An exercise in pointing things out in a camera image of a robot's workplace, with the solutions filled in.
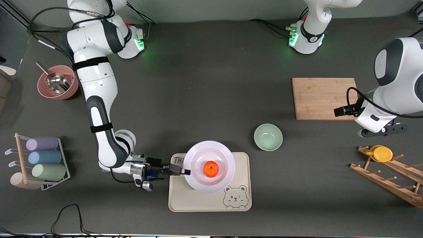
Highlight white round plate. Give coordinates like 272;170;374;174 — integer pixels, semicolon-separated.
183;140;236;194

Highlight orange fruit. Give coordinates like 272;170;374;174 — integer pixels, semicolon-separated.
203;161;220;178

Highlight yellow mug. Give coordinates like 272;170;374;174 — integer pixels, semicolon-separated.
365;145;393;162

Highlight cream tray with bear print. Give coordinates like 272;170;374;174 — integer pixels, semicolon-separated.
168;152;252;212

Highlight wooden mug rack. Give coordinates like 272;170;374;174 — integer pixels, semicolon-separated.
350;146;423;208

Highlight wooden cutting board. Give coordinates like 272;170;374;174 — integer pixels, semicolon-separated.
292;78;359;121

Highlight pale green bowl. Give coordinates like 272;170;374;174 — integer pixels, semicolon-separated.
254;124;283;151

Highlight green cup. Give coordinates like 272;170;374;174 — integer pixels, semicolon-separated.
32;164;66;181

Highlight blue cup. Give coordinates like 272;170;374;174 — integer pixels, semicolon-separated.
28;150;62;165

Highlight purple cup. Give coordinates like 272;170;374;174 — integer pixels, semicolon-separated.
26;136;59;151

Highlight metal scoop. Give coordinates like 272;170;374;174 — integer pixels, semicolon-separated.
36;62;71;95

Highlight wooden rack rod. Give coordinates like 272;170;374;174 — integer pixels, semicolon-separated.
15;133;28;184

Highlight beige cup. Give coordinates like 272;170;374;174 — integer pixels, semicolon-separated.
10;172;42;190

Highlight pink bowl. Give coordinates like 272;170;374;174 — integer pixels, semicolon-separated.
37;65;79;100

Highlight white wire cup rack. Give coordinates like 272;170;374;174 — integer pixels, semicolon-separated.
5;134;71;191

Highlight thin black table cable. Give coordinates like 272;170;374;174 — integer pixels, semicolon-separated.
51;204;99;237

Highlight black left arm base cables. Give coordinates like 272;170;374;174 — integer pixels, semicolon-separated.
250;7;309;37

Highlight black arm base cables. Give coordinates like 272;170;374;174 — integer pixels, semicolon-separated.
126;3;157;43
250;7;309;37

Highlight black right arm base cables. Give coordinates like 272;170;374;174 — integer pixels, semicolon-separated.
126;3;157;43

